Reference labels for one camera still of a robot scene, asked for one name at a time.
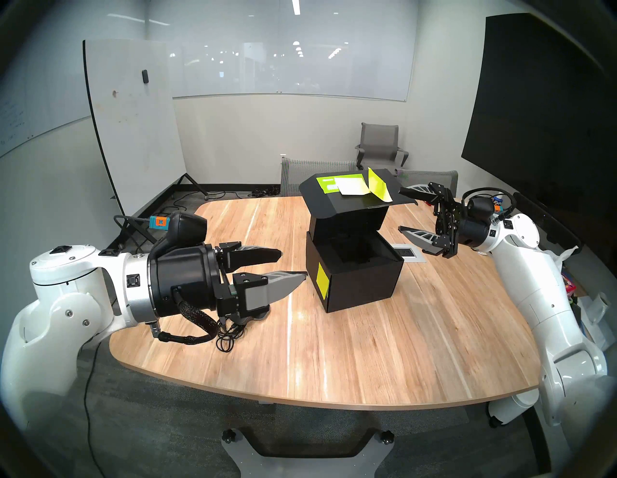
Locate white mug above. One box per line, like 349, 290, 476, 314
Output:
589, 292, 614, 328

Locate pale yellow sticky note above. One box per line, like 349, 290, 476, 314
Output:
334, 177, 369, 196

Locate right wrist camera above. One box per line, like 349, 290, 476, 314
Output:
462, 188, 516, 221

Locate grey office chair with armrests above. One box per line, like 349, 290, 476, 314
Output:
355, 123, 409, 176

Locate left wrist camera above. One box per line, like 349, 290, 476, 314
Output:
148, 211, 208, 256

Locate black video conference bar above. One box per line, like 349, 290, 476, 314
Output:
513, 192, 584, 255

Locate glass wall whiteboard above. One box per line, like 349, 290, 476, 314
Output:
147, 0, 419, 102

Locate black floor cables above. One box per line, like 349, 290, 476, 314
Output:
159, 186, 281, 222

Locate black cardboard box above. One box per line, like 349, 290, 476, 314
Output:
298, 168, 418, 313

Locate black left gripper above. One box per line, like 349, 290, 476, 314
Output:
147, 242, 309, 318

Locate white paper sheets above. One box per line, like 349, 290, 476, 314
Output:
578, 296, 617, 352

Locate wall whiteboard with writing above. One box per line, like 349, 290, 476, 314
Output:
0, 14, 148, 159

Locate large black wall display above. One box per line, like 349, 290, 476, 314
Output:
461, 12, 617, 261

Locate black mouse USB cable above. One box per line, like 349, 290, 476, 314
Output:
215, 318, 247, 353

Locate mobile whiteboard on stand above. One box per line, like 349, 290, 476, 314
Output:
83, 40, 209, 244

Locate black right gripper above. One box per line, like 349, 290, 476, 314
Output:
399, 182, 496, 259

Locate silver table power grommet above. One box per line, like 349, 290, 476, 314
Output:
391, 243, 428, 263

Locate colourful floral tissue box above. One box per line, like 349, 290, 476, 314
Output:
550, 246, 579, 295

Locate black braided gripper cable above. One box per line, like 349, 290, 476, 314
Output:
155, 287, 220, 345

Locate grey mesh office chair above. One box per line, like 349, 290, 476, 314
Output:
396, 170, 458, 198
281, 158, 357, 197

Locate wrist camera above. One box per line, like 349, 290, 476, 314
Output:
148, 211, 208, 256
462, 188, 516, 221

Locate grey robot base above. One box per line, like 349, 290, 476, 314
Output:
222, 426, 395, 478

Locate black computer mouse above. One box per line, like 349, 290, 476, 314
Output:
231, 307, 271, 322

